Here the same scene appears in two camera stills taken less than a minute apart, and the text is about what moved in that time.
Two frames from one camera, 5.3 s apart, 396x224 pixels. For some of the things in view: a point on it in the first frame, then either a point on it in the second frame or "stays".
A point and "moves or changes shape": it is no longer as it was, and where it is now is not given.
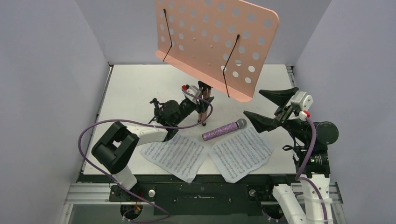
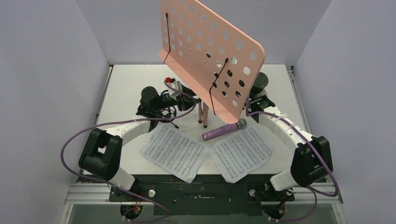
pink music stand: [222, 43] moves or changes shape
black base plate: [210, 195] stays
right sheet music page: [241, 154] stays
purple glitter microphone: [240, 123] stays
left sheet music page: [181, 155] stays
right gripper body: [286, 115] to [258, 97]
